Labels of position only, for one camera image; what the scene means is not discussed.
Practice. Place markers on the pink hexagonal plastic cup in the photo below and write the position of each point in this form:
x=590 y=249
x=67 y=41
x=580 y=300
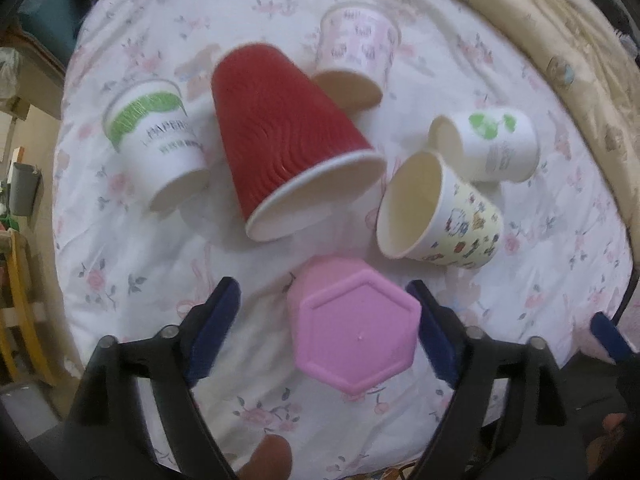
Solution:
x=355 y=330

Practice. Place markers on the white floral bed sheet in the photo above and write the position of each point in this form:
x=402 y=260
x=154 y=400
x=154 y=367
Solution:
x=150 y=270

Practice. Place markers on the beige printed quilt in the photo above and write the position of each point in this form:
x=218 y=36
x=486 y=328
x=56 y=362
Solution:
x=565 y=50

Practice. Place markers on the person's left hand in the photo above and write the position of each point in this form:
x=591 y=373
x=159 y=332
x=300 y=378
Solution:
x=265 y=457

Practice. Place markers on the small white cup green print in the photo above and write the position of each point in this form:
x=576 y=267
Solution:
x=500 y=152

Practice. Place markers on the grey bin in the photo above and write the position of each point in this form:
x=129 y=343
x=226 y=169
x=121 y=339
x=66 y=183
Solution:
x=22 y=187

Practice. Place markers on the pink printed paper cup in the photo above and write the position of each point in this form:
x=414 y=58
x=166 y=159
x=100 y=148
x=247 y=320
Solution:
x=356 y=35

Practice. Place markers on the teal storage box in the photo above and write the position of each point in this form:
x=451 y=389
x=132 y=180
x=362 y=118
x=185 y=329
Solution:
x=50 y=15

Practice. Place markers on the red ribbed paper cup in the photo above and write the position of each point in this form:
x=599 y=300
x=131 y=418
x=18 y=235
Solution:
x=280 y=125

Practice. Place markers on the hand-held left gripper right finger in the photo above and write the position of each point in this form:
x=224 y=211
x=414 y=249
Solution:
x=439 y=342

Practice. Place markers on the cartoon print paper cup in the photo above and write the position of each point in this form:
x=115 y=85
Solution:
x=465 y=232

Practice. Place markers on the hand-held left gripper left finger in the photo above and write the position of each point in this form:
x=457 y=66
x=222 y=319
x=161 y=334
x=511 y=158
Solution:
x=215 y=332

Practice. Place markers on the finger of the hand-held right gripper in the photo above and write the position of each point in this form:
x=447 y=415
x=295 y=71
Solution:
x=607 y=335

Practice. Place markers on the white cup with green leaf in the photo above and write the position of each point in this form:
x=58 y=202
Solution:
x=165 y=152

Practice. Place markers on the yellow wooden chair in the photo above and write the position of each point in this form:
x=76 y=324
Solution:
x=25 y=310

